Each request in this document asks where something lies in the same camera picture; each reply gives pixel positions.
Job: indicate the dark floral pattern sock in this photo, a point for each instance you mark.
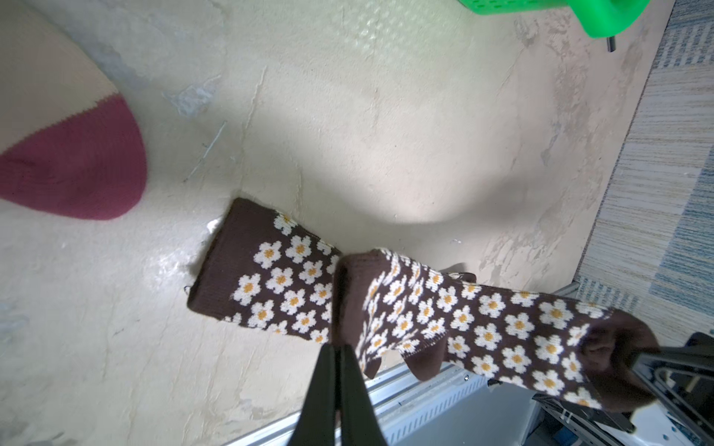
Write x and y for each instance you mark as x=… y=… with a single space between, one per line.
x=565 y=348

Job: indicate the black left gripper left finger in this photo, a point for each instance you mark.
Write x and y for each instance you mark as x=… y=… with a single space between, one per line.
x=317 y=420

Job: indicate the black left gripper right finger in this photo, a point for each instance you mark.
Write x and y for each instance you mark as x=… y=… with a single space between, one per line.
x=358 y=422

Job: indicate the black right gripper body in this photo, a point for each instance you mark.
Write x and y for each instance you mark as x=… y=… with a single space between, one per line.
x=681 y=379

